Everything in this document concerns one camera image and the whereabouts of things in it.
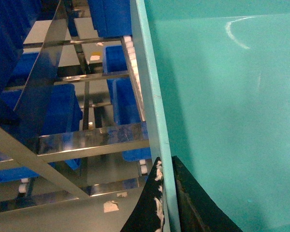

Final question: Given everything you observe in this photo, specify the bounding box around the teal plastic bin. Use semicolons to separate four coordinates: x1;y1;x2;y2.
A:
130;0;290;232

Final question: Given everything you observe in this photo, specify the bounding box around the blue bin below shelf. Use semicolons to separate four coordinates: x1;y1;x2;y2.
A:
102;45;151;161

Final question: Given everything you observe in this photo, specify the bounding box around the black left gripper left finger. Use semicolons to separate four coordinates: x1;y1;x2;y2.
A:
121;157;165;232

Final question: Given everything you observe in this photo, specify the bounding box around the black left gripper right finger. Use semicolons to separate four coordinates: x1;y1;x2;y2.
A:
172;156;241;232

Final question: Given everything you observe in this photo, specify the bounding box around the stainless steel shelf frame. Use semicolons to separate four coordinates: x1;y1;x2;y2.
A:
0;0;149;200

